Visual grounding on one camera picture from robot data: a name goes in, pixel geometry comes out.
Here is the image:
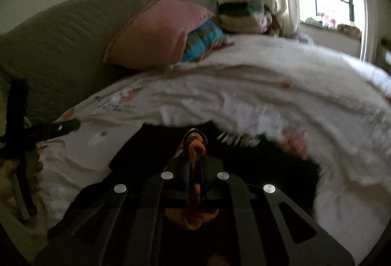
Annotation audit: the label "black garment with white lettering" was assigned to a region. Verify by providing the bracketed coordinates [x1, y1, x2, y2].
[45, 120, 322, 254]

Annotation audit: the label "white strawberry print bed sheet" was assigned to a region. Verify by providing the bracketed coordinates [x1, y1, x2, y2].
[40, 35, 390, 263]

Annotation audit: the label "orange sock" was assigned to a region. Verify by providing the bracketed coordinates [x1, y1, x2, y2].
[165, 130, 219, 230]

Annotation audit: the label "pink pillow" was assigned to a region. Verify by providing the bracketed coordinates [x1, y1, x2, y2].
[103, 0, 214, 70]

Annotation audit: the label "clothes on window sill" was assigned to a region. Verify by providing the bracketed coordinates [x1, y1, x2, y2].
[304, 17, 362, 40]

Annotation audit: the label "grey-green padded headboard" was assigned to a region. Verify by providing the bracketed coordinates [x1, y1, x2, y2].
[1, 0, 218, 125]

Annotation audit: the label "stack of folded clothes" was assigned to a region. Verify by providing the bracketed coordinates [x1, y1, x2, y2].
[218, 0, 282, 36]

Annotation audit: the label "blue plaid pillow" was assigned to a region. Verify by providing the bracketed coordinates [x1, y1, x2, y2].
[181, 19, 230, 62]

